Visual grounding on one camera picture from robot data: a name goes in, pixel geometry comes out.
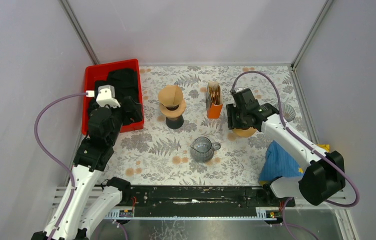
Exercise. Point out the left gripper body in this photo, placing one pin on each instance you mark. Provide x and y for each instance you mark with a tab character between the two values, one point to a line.
132	108

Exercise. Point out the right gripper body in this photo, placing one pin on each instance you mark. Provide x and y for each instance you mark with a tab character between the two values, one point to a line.
235	117

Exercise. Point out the orange coffee filter box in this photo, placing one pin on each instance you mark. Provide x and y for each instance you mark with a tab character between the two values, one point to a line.
214	101

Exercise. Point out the grey ribbed glass dripper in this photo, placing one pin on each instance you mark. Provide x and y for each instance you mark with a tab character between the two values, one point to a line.
287	111

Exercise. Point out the brown paper coffee filter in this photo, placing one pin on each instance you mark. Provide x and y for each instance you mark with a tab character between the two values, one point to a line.
170	95

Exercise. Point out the red-rimmed glass carafe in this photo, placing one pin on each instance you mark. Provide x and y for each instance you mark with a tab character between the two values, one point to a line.
174	122

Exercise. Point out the grey glass pitcher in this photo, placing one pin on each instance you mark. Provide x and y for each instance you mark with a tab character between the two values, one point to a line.
202	149

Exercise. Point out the blue glass dripper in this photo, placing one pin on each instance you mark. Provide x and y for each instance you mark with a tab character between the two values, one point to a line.
170	107

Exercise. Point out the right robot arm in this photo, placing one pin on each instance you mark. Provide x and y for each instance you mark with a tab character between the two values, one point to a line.
320	179

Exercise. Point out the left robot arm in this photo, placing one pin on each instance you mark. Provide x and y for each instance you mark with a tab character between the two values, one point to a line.
73	220

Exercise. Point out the black cloth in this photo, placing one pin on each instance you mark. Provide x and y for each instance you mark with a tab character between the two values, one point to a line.
125	83

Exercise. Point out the red plastic bin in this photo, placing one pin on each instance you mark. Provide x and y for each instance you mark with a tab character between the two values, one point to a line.
100	72

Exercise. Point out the blue cloth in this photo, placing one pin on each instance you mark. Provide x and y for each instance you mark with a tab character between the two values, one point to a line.
278	163

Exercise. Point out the floral table mat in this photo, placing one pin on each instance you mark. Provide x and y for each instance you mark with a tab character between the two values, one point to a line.
158	155

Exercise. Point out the yellow blue snack bag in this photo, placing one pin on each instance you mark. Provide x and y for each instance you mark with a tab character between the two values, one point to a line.
326	147

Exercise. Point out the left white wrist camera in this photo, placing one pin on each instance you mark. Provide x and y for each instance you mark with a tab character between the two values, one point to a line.
105	96

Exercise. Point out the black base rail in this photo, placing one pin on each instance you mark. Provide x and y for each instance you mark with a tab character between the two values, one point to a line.
225	202

